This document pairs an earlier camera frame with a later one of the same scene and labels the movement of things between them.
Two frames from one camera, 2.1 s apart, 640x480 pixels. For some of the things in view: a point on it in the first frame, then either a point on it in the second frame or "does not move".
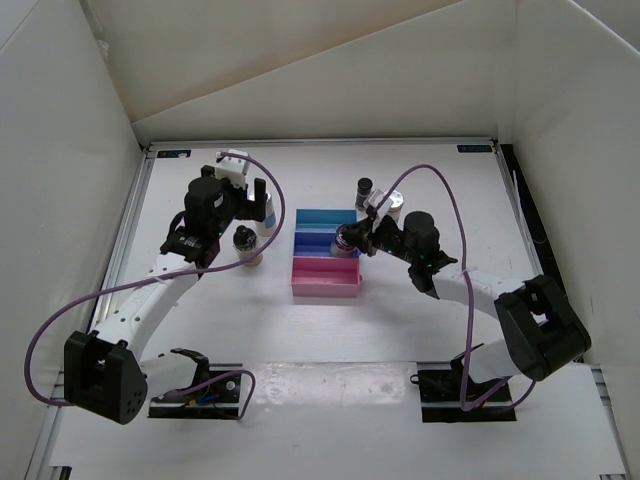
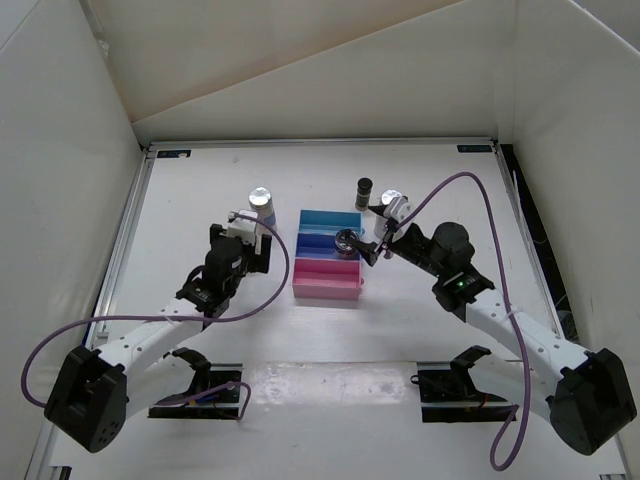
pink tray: x=325 y=276 does not move
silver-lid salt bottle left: x=267 y=227 does not move
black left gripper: x=250 y=210 → x=260 y=260
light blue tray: x=323 y=220 does not move
